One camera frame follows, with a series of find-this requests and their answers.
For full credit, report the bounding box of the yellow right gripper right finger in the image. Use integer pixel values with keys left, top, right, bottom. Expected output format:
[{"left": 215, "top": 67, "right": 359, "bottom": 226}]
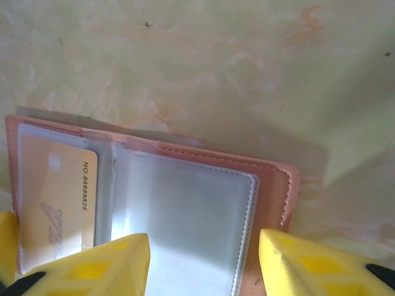
[{"left": 258, "top": 228, "right": 395, "bottom": 296}]

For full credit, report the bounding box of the gold credit card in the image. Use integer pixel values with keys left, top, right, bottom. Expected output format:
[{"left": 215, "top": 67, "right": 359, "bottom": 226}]
[{"left": 20, "top": 134, "right": 99, "bottom": 260}]

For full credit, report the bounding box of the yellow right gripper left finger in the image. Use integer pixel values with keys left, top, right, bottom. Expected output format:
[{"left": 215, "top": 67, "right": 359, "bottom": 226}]
[{"left": 0, "top": 232, "right": 151, "bottom": 296}]

